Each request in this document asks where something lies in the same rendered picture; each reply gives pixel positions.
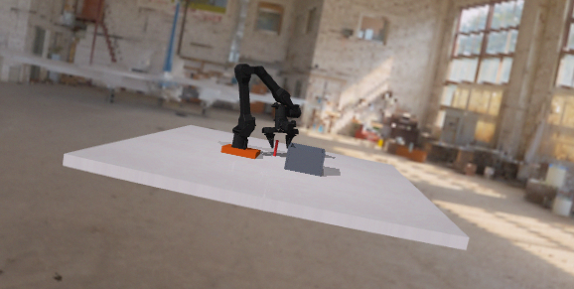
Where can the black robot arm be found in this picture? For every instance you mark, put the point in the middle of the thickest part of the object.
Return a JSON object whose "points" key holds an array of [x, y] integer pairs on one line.
{"points": [[246, 123]]}

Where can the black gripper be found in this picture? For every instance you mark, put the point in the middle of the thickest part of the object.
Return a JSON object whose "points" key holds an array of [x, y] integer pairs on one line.
{"points": [[270, 132]]}

